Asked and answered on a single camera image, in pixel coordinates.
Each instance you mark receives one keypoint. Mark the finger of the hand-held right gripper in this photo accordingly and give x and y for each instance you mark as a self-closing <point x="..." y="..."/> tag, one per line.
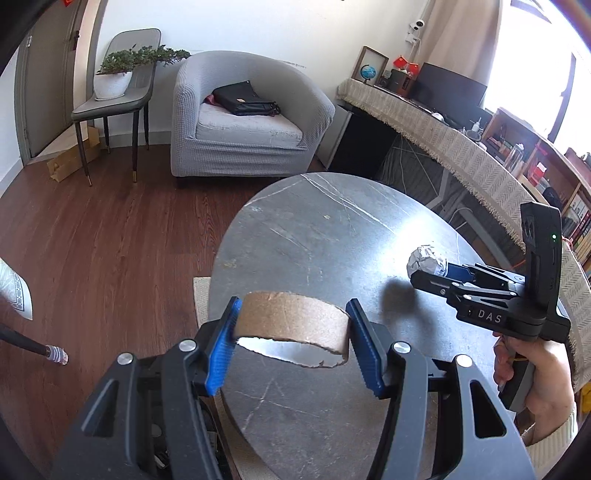
<point x="461" y="272"/>
<point x="434" y="284"/>

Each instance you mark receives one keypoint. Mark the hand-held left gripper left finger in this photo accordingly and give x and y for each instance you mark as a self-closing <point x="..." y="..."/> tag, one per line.
<point x="224" y="350"/>

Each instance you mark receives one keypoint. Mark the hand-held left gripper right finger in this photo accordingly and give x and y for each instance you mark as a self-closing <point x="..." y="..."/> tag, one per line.
<point x="367" y="355"/>

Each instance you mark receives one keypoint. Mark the foil ball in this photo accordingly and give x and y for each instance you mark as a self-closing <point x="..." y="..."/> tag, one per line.
<point x="425" y="263"/>

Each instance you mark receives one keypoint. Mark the brown cardboard tape roll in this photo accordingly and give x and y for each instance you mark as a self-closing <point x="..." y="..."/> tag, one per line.
<point x="295" y="318"/>

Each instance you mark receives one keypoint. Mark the person's right forearm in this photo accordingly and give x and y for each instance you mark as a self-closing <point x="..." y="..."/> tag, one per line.
<point x="554" y="447"/>

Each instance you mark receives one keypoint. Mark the person's right hand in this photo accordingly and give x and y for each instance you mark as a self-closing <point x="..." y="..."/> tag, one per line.
<point x="549" y="383"/>

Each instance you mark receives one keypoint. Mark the beige rug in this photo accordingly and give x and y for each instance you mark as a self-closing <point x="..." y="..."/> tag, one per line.
<point x="203" y="300"/>

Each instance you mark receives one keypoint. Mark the round grey marble table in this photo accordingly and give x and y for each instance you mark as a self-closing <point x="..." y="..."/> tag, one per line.
<point x="323" y="230"/>

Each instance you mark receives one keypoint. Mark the wooden bookshelf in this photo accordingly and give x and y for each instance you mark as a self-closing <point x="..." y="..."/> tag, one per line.
<point x="554" y="152"/>

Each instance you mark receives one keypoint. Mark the black cabinet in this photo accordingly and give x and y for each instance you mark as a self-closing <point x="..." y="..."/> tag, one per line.
<point x="364" y="143"/>

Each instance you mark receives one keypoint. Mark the striped table leg sock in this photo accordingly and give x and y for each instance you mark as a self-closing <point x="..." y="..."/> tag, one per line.
<point x="56" y="354"/>

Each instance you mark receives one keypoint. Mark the black monitor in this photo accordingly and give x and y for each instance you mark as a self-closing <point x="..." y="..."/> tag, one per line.
<point x="448" y="87"/>

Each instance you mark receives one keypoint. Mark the dark brown speaker box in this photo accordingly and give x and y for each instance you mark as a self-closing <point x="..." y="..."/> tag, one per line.
<point x="399" y="85"/>

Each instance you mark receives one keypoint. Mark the black table leg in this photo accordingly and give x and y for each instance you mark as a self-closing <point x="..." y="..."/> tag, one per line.
<point x="23" y="341"/>

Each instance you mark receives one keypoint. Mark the small red flags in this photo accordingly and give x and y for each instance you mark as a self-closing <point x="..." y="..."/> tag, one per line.
<point x="406" y="64"/>

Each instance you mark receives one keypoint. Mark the small blue globe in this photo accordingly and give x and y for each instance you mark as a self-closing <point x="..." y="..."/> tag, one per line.
<point x="369" y="73"/>

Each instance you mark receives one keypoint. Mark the grey armchair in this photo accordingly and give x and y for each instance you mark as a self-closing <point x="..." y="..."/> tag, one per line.
<point x="240" y="129"/>

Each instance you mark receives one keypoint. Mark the beige curtain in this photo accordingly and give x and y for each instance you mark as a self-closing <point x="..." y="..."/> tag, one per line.
<point x="461" y="37"/>

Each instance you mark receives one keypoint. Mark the cardboard box on floor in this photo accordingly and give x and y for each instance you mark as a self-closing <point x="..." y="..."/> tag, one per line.
<point x="69" y="161"/>

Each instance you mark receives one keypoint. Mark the black handbag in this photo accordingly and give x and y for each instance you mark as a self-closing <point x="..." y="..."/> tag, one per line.
<point x="240" y="99"/>

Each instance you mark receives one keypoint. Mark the grey dining chair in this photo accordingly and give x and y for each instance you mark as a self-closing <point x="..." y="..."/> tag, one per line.
<point x="115" y="99"/>

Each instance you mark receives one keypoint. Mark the potted green plant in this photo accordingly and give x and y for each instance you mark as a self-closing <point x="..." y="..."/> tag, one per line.
<point x="111" y="85"/>

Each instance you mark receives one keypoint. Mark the grey door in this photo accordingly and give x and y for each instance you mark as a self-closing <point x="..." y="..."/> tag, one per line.
<point x="46" y="69"/>

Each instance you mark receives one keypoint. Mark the wooden picture frame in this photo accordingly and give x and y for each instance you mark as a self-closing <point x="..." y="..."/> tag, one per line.
<point x="371" y="55"/>

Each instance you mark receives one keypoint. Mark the white security camera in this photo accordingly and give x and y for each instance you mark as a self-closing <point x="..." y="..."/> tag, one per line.
<point x="418" y="26"/>

